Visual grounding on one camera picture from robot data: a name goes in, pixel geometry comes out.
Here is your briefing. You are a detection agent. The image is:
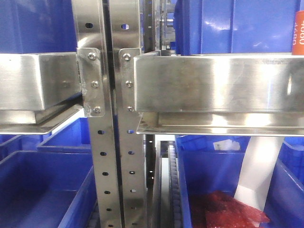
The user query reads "lower right blue bin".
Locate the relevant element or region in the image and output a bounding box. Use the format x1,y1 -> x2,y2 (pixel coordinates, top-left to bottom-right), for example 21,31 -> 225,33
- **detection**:
175,134 -> 304,228

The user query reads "upper right blue bin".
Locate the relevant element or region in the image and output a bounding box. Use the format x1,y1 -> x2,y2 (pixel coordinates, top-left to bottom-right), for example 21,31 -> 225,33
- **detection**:
173,0 -> 304,56

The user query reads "upper left blue bin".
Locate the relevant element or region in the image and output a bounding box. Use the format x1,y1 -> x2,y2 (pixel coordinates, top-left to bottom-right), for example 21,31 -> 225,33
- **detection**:
0,0 -> 76,54

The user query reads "perforated steel upright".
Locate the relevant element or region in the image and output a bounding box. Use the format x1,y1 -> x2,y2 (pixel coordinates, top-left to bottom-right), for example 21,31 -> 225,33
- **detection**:
72,0 -> 122,228
109,0 -> 147,228

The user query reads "right perforated steel upright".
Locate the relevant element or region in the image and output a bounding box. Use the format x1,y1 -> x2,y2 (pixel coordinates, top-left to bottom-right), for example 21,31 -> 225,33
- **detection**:
109,0 -> 147,228

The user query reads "black roller track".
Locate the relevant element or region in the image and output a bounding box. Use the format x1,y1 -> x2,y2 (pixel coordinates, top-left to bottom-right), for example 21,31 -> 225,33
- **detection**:
160,141 -> 183,228

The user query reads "blue bin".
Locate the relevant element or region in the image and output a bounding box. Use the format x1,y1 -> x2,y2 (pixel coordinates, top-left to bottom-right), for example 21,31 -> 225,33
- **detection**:
278,137 -> 304,184
0,118 -> 96,228
0,0 -> 76,54
175,134 -> 304,228
173,0 -> 304,56

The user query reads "left steel shelf tray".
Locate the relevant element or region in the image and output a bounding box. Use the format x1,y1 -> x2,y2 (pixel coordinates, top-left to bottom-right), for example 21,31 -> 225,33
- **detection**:
0,52 -> 82,134

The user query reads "lower left blue bin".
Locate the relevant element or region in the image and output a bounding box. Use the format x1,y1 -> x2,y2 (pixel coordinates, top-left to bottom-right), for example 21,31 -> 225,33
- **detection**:
0,118 -> 96,228

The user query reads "left perforated steel upright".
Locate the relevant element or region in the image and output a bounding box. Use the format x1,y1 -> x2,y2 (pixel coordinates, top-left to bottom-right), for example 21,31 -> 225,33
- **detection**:
72,0 -> 122,228

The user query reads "red plastic bag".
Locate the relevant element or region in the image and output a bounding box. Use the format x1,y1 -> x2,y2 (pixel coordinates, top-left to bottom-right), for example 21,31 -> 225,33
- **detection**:
190,191 -> 270,228

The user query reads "far right blue bin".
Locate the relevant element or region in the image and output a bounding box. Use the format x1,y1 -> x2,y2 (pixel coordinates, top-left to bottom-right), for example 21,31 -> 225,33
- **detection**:
278,137 -> 304,184

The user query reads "orange capacitor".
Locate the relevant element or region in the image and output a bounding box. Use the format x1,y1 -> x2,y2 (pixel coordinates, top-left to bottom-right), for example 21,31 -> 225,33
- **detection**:
292,10 -> 304,55

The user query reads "white paper sheet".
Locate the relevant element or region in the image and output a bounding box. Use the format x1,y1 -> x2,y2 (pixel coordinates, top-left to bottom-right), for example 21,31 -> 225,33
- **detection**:
234,136 -> 284,211

